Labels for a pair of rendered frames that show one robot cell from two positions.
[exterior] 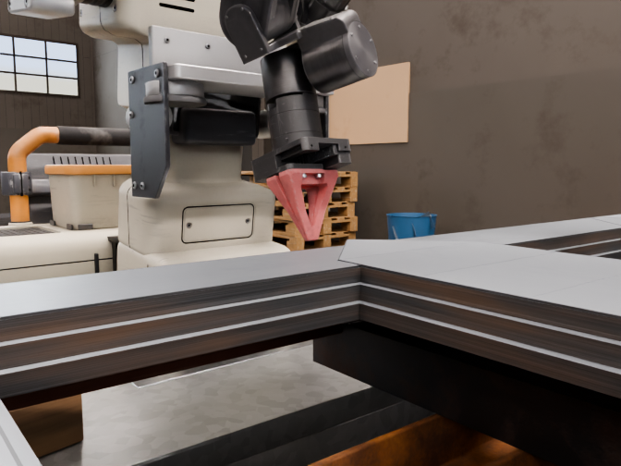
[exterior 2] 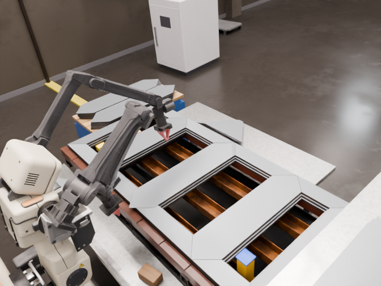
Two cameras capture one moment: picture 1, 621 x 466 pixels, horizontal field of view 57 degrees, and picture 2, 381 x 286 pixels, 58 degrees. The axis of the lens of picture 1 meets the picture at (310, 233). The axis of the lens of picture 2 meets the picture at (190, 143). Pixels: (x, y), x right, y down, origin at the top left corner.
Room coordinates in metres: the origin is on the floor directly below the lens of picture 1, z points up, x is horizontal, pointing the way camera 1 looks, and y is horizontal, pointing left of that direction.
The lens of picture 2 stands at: (0.23, 1.20, 2.07)
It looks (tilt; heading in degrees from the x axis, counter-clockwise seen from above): 35 degrees down; 270
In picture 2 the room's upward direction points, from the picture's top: 6 degrees counter-clockwise
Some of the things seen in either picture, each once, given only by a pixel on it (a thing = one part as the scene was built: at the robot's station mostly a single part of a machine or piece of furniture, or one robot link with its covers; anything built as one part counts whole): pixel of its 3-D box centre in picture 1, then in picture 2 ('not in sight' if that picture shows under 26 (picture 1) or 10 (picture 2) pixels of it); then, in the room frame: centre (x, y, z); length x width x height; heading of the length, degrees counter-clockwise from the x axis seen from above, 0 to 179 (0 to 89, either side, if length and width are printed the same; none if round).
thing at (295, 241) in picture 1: (288, 214); not in sight; (5.87, 0.22, 0.43); 1.24 x 0.84 x 0.87; 41
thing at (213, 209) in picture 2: not in sight; (188, 192); (0.28, -0.27, 0.70); 1.66 x 0.08 x 0.05; 128
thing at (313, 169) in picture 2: not in sight; (242, 138); (-0.12, -0.71, 0.74); 1.20 x 0.26 x 0.03; 128
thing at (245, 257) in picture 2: not in sight; (245, 257); (0.06, 0.34, 0.88); 0.06 x 0.06 x 0.02; 38
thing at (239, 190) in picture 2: not in sight; (214, 175); (0.11, -0.40, 0.70); 1.66 x 0.08 x 0.05; 128
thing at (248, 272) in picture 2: not in sight; (245, 273); (0.06, 0.34, 0.78); 0.05 x 0.05 x 0.19; 38
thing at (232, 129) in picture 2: not in sight; (227, 126); (-0.02, -0.82, 0.77); 0.45 x 0.20 x 0.04; 128
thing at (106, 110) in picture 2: not in sight; (128, 101); (0.69, -1.24, 0.82); 0.80 x 0.40 x 0.06; 38
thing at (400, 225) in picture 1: (413, 241); not in sight; (4.90, -0.88, 0.28); 0.49 x 0.44 x 0.55; 41
